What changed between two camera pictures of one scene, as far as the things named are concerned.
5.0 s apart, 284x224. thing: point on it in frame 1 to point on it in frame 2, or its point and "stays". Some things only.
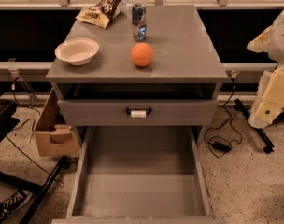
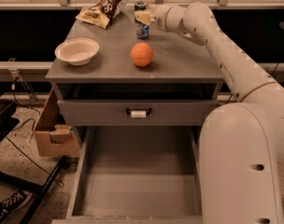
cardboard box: [53, 133] stays
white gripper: [282, 42] to [163, 18]
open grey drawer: [138, 175] stays
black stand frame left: [5, 122] stays
